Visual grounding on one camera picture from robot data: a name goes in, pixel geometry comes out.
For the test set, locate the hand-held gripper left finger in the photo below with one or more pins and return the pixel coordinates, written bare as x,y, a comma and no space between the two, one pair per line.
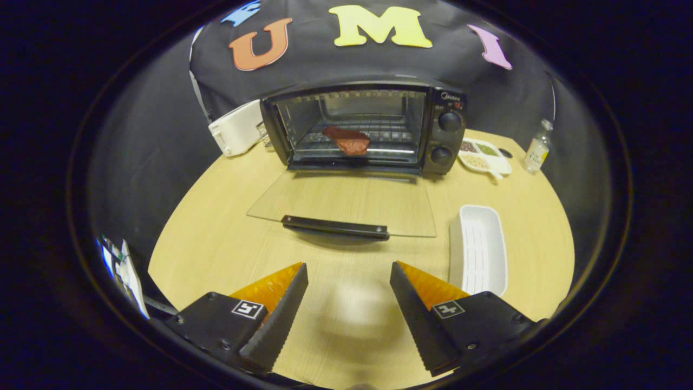
279,319

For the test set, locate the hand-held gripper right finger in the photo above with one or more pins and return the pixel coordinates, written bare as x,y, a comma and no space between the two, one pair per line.
422,319

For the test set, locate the black toaster oven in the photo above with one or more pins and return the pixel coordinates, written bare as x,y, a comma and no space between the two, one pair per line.
446,141

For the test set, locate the red raw meat piece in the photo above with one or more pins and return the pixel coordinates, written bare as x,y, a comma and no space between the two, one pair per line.
349,141

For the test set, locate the white pop-up toaster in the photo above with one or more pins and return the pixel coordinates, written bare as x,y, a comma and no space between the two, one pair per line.
235,130

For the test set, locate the white rectangular tray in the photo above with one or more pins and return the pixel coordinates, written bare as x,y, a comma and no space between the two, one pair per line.
479,249

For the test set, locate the white and blue papers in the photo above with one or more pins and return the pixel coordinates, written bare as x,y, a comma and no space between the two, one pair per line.
127,271

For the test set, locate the white divided spice plate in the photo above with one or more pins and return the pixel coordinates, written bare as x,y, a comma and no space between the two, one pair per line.
484,157

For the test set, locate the small black disc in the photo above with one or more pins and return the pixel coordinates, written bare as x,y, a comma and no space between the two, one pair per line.
505,153

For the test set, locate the small clear bottle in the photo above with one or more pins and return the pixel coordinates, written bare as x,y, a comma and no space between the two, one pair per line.
537,151

